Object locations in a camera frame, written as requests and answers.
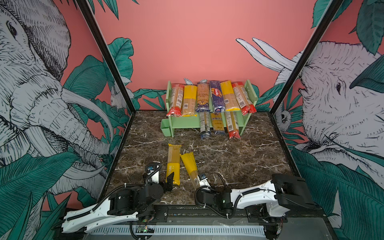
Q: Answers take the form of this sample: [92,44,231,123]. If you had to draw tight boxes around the long yellow spaghetti bag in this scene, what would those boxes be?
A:
[180,153,200,190]

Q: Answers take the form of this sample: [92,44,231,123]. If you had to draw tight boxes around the blue Ankara spaghetti bag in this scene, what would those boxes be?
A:
[211,113,226,136]

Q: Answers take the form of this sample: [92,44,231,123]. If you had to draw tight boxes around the blue clear spaghetti bag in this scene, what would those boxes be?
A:
[199,112,211,140]

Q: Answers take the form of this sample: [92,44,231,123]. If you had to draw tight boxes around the red spaghetti bag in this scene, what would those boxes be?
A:
[225,112,241,139]
[232,82,257,116]
[167,84,184,117]

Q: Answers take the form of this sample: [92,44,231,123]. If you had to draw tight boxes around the blue Barilla spaghetti box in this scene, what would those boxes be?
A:
[210,81,225,113]

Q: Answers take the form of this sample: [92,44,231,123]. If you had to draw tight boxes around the yellow orange spaghetti bag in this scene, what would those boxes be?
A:
[221,81,241,112]

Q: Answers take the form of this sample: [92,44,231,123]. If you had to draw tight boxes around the small yellow pasta bag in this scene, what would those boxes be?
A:
[196,83,210,113]

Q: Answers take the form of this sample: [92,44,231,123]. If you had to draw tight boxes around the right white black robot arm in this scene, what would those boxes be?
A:
[194,174,316,220]

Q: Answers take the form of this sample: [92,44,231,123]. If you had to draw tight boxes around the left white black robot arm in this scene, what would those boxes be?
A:
[60,162,175,234]

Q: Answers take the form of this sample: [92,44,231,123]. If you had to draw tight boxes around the green two-tier shelf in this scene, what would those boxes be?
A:
[165,80,258,137]

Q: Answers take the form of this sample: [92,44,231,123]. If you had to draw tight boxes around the yellow Tatime spaghetti bag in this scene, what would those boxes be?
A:
[166,144,182,186]

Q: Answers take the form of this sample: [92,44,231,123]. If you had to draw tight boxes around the small green side cup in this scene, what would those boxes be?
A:
[161,119,172,137]

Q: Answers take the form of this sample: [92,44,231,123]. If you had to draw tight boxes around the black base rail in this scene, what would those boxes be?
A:
[150,205,288,225]

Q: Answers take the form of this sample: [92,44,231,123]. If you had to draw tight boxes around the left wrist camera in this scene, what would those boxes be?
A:
[144,162,162,185]

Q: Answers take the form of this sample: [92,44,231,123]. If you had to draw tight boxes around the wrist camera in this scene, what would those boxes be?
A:
[144,162,162,185]
[198,174,210,187]

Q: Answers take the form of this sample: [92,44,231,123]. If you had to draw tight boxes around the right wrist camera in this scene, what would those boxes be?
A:
[198,174,210,187]

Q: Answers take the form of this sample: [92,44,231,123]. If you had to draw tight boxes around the white slotted cable duct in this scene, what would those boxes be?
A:
[91,225,265,237]

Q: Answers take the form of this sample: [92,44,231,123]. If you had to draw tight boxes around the left black frame post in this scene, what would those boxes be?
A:
[76,0,136,115]

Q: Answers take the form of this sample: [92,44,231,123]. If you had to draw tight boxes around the black frame post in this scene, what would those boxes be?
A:
[76,0,136,115]
[269,0,344,115]

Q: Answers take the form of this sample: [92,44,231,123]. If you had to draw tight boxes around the right black frame post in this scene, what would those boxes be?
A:
[269,0,344,115]

